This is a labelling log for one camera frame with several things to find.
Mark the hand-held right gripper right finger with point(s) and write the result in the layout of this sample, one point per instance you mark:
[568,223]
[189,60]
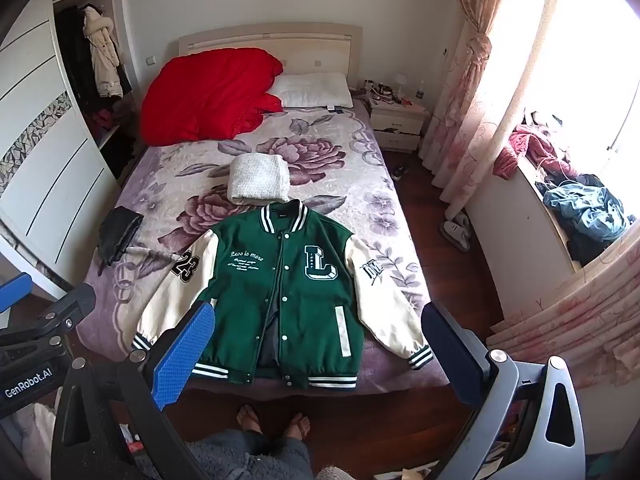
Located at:
[457,355]

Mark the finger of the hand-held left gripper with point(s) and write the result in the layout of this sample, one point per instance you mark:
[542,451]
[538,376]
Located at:
[14,291]
[75,305]

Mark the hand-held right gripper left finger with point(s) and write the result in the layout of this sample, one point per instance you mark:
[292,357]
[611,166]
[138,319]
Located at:
[182,355]

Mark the green varsity jacket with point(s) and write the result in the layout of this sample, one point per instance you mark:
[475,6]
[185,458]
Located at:
[250,300]

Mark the red clothes heap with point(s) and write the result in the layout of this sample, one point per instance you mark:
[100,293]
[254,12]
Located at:
[102,120]

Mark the blue and dark clothes pile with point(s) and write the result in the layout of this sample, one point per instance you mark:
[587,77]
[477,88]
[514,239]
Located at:
[585,210]

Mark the black garment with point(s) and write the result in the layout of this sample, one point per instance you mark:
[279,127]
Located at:
[117,232]

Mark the grey slipper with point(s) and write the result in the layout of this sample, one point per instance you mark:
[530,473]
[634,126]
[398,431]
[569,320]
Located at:
[461,220]
[452,235]

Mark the pink floral curtain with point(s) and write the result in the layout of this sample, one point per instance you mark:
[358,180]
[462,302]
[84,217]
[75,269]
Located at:
[575,320]
[470,110]

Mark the grey fleece pants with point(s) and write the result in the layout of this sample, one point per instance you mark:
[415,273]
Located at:
[250,457]

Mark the white bay window ledge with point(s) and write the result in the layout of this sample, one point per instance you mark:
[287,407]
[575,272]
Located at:
[515,240]

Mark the white sliding-door wardrobe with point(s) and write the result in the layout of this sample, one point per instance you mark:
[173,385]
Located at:
[45,160]

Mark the person's right foot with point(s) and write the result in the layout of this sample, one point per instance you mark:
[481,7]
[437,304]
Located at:
[298,426]

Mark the dark shoes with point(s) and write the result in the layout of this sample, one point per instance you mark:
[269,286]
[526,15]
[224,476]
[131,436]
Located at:
[399,171]

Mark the folded white knit sweater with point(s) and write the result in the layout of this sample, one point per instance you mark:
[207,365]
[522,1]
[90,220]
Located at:
[257,177]

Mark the floral plush blanket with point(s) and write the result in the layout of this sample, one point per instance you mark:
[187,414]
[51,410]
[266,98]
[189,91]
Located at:
[340,185]

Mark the maroon knit garment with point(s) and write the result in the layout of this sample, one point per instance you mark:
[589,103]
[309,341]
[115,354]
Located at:
[530,147]

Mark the white nightstand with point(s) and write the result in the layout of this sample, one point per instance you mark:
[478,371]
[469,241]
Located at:
[395,122]

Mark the red quilt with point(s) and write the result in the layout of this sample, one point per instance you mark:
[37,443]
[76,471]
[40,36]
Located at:
[210,95]

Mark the beige hanging coat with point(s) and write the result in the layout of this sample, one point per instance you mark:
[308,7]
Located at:
[102,55]

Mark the small dark-capped bottle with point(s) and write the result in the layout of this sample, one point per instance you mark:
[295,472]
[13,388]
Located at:
[420,92]

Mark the cluster of cosmetic jars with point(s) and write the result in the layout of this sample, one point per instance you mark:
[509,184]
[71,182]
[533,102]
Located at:
[380,91]

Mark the small white table lamp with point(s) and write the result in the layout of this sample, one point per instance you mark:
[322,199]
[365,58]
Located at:
[399,81]

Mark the white pillow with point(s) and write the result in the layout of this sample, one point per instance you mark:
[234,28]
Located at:
[310,90]

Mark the beige wooden bed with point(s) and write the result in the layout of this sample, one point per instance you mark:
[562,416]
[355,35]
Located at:
[320,45]

